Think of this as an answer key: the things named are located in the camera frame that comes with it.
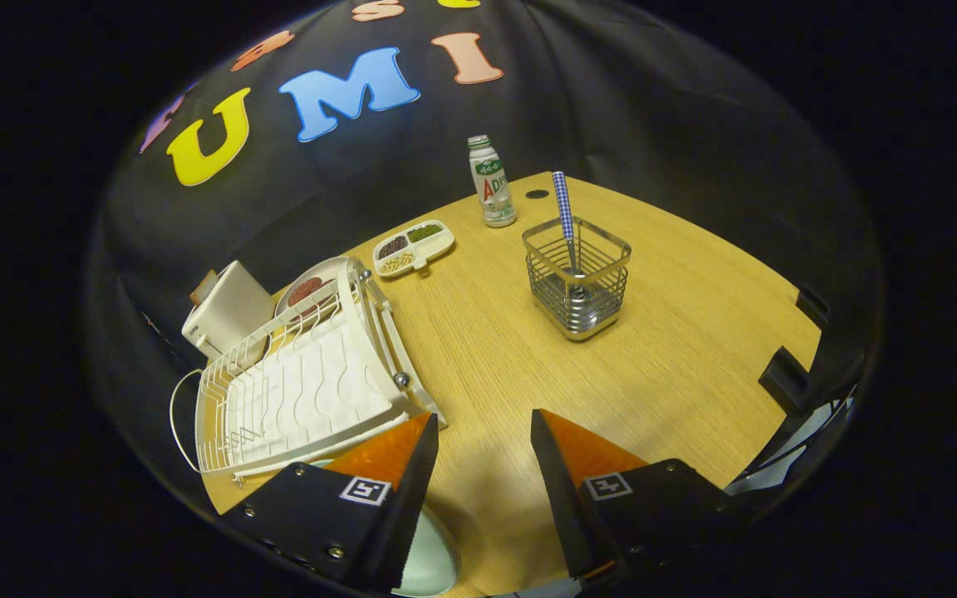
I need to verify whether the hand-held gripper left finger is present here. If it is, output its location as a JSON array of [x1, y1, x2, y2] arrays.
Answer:
[[219, 413, 439, 595]]

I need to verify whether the blue checked handle spoon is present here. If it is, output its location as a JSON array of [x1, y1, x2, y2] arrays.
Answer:
[[552, 171, 591, 304]]

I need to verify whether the black backdrop cloth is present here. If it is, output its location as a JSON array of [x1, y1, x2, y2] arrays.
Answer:
[[84, 0, 886, 499]]

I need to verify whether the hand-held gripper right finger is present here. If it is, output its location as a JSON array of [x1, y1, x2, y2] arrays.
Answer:
[[530, 409, 745, 586]]

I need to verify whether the light green plate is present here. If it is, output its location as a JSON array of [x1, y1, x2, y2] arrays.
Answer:
[[311, 458, 460, 598]]

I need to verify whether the white divided tray with beans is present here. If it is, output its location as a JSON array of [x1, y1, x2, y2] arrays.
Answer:
[[372, 219, 456, 279]]

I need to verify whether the small plate with red food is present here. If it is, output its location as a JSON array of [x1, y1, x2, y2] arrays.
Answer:
[[273, 256, 351, 321]]

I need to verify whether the white box appliance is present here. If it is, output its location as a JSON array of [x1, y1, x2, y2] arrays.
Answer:
[[182, 261, 276, 360]]

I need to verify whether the white wire dish rack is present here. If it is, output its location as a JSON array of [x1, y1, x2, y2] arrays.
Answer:
[[169, 257, 449, 487]]

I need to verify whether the metal wire basket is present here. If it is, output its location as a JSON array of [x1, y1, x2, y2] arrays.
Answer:
[[523, 217, 633, 342]]

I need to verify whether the white green label bottle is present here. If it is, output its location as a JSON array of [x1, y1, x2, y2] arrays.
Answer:
[[468, 135, 518, 228]]

